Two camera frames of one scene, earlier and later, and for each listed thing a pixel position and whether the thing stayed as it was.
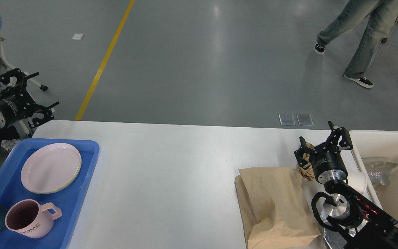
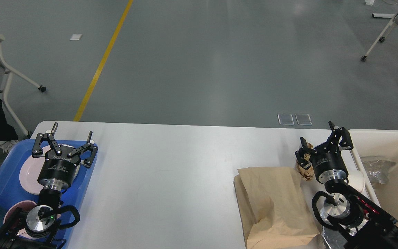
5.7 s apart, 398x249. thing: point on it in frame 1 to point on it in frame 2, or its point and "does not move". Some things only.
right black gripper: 327,162 does not move
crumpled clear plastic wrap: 379,169 does not move
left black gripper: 5,108 to 59,167
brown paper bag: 275,212 does not move
